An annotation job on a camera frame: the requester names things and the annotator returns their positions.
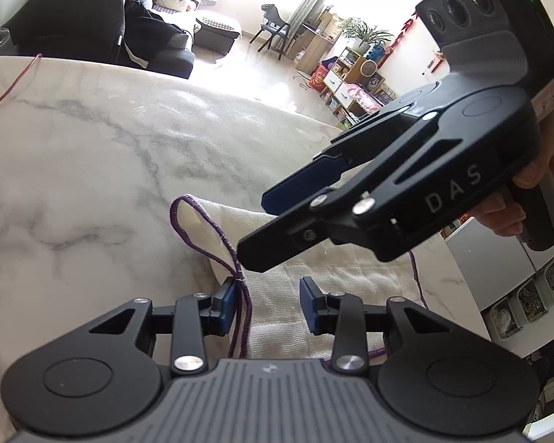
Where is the grey curtain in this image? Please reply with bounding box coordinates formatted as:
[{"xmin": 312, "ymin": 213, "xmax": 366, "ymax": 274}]
[{"xmin": 284, "ymin": 0, "xmax": 347, "ymax": 42}]

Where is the white storage bin rack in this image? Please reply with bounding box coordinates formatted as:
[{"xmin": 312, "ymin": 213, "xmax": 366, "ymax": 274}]
[{"xmin": 487, "ymin": 244, "xmax": 554, "ymax": 342}]

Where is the dark wooden-legged chair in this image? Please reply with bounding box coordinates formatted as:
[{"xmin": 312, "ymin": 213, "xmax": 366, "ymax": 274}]
[{"xmin": 250, "ymin": 4, "xmax": 291, "ymax": 60}]

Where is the black office chair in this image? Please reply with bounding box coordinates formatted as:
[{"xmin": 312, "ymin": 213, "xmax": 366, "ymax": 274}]
[{"xmin": 2, "ymin": 0, "xmax": 125, "ymax": 63}]

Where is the wooden desk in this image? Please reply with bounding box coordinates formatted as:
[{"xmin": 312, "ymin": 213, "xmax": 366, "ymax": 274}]
[{"xmin": 295, "ymin": 25, "xmax": 338, "ymax": 75}]

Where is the patterned sofa cover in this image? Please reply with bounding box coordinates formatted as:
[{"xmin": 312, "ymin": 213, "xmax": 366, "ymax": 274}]
[{"xmin": 202, "ymin": 16, "xmax": 242, "ymax": 37}]

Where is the dark grey sofa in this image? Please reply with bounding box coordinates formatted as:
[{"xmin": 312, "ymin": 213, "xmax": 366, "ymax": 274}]
[{"xmin": 51, "ymin": 0, "xmax": 243, "ymax": 79}]

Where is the pink cloth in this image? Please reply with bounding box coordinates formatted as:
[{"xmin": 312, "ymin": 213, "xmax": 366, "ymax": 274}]
[{"xmin": 339, "ymin": 80, "xmax": 382, "ymax": 111}]

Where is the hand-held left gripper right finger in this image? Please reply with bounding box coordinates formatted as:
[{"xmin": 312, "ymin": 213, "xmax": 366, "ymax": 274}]
[{"xmin": 301, "ymin": 277, "xmax": 448, "ymax": 374}]

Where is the red hanging string decoration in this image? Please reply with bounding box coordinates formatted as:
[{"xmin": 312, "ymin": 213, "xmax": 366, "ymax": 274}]
[{"xmin": 388, "ymin": 14, "xmax": 418, "ymax": 63}]

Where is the dark clothing with white strap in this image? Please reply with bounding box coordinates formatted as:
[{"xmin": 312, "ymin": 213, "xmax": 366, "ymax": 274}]
[{"xmin": 120, "ymin": 0, "xmax": 188, "ymax": 68}]

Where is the wooden white shelf cabinet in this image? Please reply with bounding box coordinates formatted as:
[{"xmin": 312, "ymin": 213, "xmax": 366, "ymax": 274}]
[{"xmin": 323, "ymin": 48, "xmax": 365, "ymax": 111}]

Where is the potted green plant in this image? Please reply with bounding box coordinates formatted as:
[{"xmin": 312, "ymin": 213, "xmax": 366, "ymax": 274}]
[{"xmin": 337, "ymin": 16, "xmax": 393, "ymax": 56}]

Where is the red bag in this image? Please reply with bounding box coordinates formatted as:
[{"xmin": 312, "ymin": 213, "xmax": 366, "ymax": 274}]
[{"xmin": 307, "ymin": 65, "xmax": 328, "ymax": 93}]

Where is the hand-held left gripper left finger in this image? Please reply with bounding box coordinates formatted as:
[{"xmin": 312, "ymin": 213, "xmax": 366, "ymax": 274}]
[{"xmin": 89, "ymin": 278, "xmax": 239, "ymax": 374}]

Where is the white towel purple trim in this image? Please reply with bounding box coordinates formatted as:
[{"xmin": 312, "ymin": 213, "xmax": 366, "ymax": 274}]
[{"xmin": 170, "ymin": 195, "xmax": 430, "ymax": 361}]

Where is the red cable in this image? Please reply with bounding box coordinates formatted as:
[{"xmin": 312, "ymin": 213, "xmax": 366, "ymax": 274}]
[{"xmin": 0, "ymin": 53, "xmax": 42, "ymax": 118}]

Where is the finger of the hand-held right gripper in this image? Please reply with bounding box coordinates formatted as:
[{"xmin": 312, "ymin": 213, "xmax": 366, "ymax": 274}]
[
  {"xmin": 261, "ymin": 150, "xmax": 356, "ymax": 217},
  {"xmin": 237, "ymin": 111, "xmax": 494, "ymax": 274}
]

